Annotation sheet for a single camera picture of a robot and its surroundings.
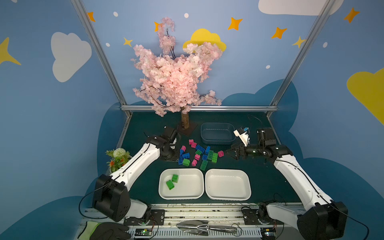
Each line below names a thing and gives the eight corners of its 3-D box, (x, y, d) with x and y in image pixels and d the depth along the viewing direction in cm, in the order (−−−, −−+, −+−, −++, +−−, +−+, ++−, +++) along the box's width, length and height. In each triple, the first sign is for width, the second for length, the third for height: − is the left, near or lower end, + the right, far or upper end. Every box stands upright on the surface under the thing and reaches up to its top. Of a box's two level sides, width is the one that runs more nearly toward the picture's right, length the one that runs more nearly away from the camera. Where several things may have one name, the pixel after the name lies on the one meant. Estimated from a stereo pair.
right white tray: (205, 201, 82) (206, 198, 76) (204, 173, 92) (205, 168, 87) (249, 202, 82) (253, 198, 77) (243, 173, 93) (246, 168, 87)
